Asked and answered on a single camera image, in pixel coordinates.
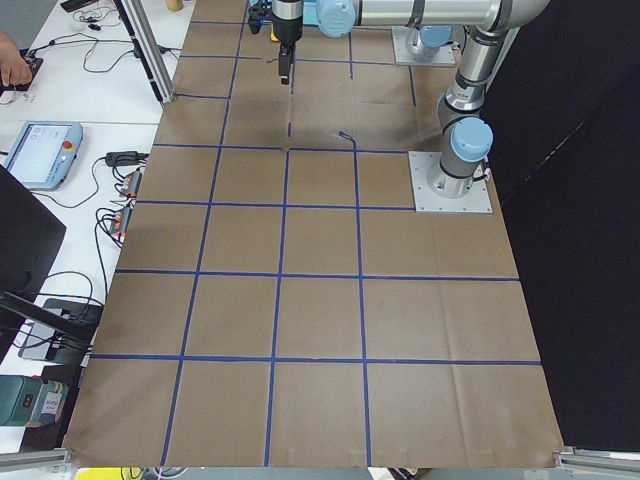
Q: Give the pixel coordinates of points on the orange grey adapter box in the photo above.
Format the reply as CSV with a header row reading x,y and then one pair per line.
x,y
129,186

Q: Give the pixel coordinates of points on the wooden cylinder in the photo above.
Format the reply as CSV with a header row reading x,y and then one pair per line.
x,y
175,5

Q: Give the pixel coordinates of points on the aluminium frame post left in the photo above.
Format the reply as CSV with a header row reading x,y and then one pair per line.
x,y
145,45

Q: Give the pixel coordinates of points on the black power brick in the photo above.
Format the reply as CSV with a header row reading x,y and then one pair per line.
x,y
122,158

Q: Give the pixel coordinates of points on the teach pendant tablet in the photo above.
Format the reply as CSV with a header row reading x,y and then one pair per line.
x,y
43,153

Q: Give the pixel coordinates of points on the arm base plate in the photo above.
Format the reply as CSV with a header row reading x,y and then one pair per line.
x,y
428,45
436,192

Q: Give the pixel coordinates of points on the green device box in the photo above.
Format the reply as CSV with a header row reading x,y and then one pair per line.
x,y
30,401

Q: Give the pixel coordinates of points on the person hand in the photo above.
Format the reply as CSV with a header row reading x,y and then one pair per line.
x,y
14,69

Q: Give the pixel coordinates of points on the light blue plastic bin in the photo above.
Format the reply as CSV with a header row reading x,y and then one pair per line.
x,y
309,11

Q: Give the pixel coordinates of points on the black monitor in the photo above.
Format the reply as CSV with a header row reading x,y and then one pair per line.
x,y
31,237

